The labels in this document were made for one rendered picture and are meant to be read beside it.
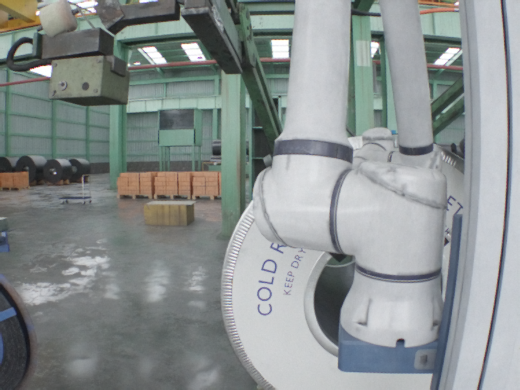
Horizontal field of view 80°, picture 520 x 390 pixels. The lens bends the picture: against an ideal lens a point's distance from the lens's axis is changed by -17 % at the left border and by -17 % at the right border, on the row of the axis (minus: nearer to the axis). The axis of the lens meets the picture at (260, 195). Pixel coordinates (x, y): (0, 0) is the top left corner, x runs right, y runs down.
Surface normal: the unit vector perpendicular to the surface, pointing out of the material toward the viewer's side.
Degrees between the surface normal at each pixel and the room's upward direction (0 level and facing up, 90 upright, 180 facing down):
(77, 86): 89
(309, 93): 81
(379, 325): 71
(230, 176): 90
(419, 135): 109
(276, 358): 90
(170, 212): 90
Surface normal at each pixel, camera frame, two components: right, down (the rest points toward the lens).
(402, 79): -0.63, 0.43
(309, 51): -0.51, -0.09
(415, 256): -0.03, 0.10
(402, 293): -0.24, 0.06
